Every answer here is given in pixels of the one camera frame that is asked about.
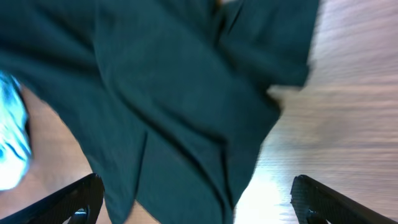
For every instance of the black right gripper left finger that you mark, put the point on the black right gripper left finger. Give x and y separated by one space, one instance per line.
79 202

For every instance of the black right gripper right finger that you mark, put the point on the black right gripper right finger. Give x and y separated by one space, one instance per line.
315 203

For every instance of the black t-shirt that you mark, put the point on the black t-shirt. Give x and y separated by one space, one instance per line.
166 98

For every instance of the light blue printed t-shirt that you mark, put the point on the light blue printed t-shirt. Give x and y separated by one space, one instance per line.
15 145

